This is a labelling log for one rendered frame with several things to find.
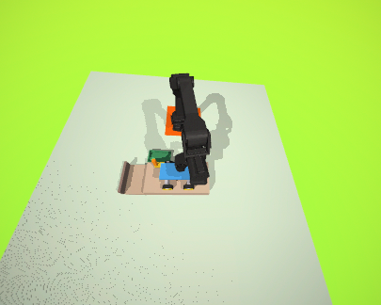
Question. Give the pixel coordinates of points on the green tray floor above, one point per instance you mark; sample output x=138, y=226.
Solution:
x=159, y=156

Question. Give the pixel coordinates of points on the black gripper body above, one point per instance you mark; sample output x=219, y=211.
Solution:
x=203, y=182

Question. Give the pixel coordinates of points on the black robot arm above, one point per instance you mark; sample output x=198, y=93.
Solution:
x=195, y=134

